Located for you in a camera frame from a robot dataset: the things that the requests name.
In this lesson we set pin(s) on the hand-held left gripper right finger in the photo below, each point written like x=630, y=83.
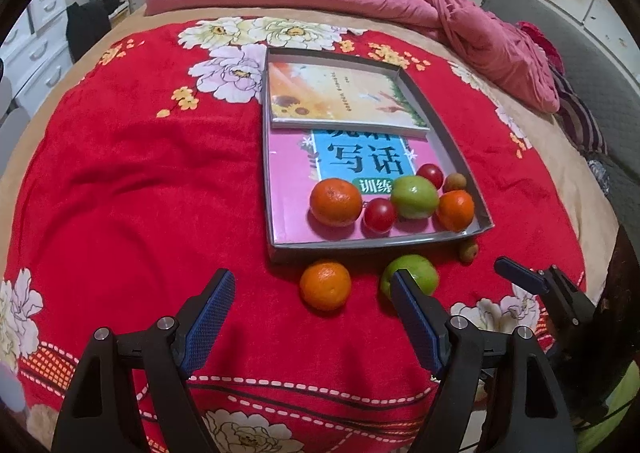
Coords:
x=417, y=328

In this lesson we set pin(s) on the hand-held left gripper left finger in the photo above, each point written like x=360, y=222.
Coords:
x=210, y=325

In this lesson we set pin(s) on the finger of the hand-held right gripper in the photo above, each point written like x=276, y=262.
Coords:
x=520, y=275

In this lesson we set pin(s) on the small orange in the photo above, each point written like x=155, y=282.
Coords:
x=455, y=210

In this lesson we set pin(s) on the brown lychee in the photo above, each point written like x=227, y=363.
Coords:
x=455, y=182
x=468, y=251

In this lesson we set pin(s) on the red tomato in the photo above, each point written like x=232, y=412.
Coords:
x=430, y=175
x=380, y=216

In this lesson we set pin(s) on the green apple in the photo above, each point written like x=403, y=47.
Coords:
x=417, y=270
x=414, y=197

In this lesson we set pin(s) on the grey cardboard box tray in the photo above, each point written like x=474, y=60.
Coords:
x=450, y=143

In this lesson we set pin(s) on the large orange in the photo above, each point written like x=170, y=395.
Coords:
x=336, y=203
x=325, y=285

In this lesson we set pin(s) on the beige bed sheet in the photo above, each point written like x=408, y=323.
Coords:
x=550, y=148

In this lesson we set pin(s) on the red floral blanket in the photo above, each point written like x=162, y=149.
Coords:
x=150, y=183

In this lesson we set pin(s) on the pink cover book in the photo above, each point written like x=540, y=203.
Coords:
x=290, y=183

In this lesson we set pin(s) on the striped pillow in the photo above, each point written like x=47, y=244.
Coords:
x=582, y=115

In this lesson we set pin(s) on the grey quilted headboard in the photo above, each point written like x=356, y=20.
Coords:
x=590, y=78

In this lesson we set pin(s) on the red pillow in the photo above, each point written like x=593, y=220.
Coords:
x=542, y=43

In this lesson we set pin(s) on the sunflower cover book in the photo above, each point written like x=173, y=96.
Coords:
x=340, y=88

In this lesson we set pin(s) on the black garment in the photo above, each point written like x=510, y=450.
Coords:
x=87, y=30

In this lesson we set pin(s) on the white drawer cabinet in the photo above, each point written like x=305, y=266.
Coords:
x=40, y=45

